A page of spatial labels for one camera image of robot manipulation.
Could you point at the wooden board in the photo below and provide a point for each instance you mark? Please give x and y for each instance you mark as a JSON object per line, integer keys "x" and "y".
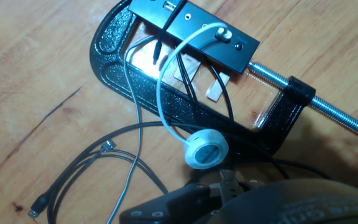
{"x": 42, "y": 62}

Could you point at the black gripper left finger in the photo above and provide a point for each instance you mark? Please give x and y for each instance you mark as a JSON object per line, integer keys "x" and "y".
{"x": 172, "y": 205}

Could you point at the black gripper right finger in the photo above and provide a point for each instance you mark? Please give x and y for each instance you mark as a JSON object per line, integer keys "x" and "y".
{"x": 232, "y": 183}

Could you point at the clear tape strip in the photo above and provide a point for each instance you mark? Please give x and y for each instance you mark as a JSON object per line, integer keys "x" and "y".
{"x": 186, "y": 67}

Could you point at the black metal C-clamp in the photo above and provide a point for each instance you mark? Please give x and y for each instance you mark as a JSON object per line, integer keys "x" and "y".
{"x": 110, "y": 40}

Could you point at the black docking station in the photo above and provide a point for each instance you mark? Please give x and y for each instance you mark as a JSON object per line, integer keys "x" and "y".
{"x": 148, "y": 9}

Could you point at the white round USB device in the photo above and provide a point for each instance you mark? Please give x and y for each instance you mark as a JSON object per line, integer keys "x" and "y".
{"x": 205, "y": 152}

